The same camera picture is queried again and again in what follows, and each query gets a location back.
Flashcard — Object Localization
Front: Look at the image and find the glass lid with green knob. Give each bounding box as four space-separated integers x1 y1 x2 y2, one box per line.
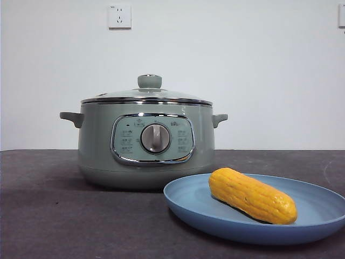
80 74 213 105

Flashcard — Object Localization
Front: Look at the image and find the yellow corn cob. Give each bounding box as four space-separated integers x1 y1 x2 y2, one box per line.
209 167 298 225

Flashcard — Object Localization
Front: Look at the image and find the blue round plate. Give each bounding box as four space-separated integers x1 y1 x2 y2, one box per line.
163 173 345 246

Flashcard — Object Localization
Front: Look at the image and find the white wall power socket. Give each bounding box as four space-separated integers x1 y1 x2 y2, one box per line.
108 4 133 30

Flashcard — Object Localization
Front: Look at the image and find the pale green electric steamer pot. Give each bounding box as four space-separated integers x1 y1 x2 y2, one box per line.
59 101 229 193

